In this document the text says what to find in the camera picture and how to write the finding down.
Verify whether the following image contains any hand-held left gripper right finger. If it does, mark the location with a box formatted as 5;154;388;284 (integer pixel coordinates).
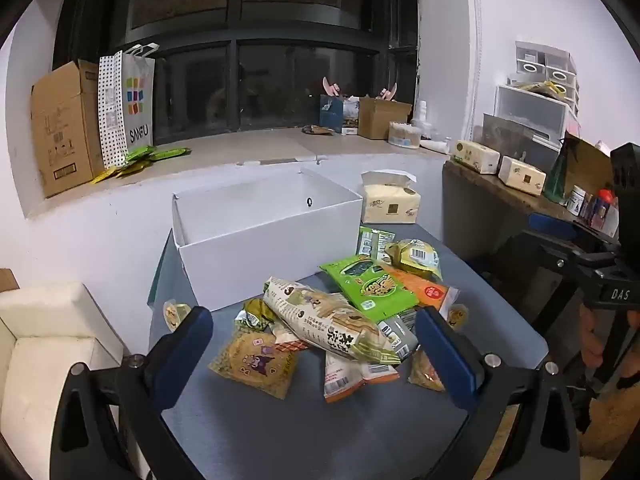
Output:
415;306;581;480

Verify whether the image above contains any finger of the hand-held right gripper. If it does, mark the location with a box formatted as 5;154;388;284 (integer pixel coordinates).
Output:
537;240;608;281
529;212;621;252

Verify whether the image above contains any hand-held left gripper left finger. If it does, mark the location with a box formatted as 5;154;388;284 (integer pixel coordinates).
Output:
50;305;214;480

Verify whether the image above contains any orange-brown snack packet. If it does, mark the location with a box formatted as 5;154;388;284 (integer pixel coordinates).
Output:
407;350;446;392

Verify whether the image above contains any small tan snack packet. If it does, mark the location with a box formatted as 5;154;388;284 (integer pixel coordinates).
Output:
163;300;191;332
446;302;469;331

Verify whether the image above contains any dark grey snack packet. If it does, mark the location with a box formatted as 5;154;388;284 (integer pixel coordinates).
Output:
377;312;421;356

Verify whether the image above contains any yellow cartoon snack packet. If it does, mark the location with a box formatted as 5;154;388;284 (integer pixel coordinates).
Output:
209;332;299;400

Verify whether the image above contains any small olive snack packet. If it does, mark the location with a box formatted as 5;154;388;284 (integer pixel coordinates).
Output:
235;299;276;333

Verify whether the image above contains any crinkled yellow-green snack packet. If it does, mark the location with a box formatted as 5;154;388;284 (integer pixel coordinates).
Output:
385;239;443;281

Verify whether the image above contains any light green snack packet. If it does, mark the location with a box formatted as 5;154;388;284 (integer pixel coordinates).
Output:
320;255;420;320

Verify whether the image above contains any orange and white snack packet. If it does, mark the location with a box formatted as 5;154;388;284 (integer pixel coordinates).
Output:
322;350;400;403

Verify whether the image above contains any red checkered snack packet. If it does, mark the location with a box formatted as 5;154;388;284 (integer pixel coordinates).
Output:
270;322;308;353

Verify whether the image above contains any white cardboard box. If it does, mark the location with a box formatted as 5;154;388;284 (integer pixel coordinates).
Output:
171;167;364;312

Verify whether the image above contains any large beige snack bag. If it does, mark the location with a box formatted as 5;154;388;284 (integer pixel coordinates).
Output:
263;276;401;365

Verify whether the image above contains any green windowed snack packet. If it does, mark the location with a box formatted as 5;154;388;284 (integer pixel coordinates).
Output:
356;226;396;261

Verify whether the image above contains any person's right forearm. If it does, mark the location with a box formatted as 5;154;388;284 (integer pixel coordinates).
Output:
575;385;640;463

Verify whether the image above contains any person's right hand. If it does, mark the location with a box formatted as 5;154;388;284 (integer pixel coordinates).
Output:
580;302;615;370

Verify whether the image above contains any small white jar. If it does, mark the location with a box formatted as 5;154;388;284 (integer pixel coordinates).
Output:
566;185;588;216

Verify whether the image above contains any dark green bag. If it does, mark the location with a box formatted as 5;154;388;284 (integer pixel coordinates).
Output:
545;135;576;206

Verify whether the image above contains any red capped bottle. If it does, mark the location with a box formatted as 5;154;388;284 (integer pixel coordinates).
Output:
590;189;619;233

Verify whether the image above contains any sealed beige tissue pack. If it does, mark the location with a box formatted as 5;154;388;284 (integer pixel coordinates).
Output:
499;156;547;197
455;140;501;175

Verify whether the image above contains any brown cardboard sheet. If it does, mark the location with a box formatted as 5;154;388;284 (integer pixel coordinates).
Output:
565;132;613;196

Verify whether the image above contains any wooden side desk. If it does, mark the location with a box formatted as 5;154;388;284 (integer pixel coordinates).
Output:
442;157;591;271

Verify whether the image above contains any teal board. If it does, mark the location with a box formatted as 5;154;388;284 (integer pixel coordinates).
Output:
147;230;173;306

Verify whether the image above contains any dark grey panel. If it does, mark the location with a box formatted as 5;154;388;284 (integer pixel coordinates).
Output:
482;113;561;181

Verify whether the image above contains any cream sofa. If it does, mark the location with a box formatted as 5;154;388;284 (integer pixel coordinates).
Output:
0;280;126;480

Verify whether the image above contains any open beige tissue pack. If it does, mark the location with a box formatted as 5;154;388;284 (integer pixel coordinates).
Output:
361;170;420;224

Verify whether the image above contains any small white drawer organizer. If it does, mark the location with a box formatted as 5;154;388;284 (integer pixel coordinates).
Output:
515;40;581;111

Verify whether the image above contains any white plastic bottle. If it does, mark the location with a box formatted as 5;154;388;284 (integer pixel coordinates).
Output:
412;101;433;141

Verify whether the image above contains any cotton swab box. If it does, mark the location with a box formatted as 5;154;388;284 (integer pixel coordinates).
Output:
389;121;422;149

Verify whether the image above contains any small brown cardboard box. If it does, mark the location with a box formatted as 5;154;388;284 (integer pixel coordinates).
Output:
358;97;413;140

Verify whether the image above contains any pile of green sachets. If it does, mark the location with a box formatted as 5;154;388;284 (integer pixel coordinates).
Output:
90;145;192;183

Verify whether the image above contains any printed picture carton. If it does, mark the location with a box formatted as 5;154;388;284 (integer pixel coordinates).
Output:
341;97;361;136

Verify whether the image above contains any dotted paper bag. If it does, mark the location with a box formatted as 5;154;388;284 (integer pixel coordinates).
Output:
98;51;128;168

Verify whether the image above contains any white bag with coloured squares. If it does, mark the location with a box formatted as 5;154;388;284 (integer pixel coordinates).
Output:
120;42;160;153

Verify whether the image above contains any large brown cardboard box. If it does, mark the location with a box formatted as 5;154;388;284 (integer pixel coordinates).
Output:
31;59;106;198

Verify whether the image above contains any dark window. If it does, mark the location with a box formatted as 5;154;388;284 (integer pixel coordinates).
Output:
52;0;418;143

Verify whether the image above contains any white wall pipe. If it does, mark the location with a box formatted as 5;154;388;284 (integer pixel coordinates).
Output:
467;0;482;141

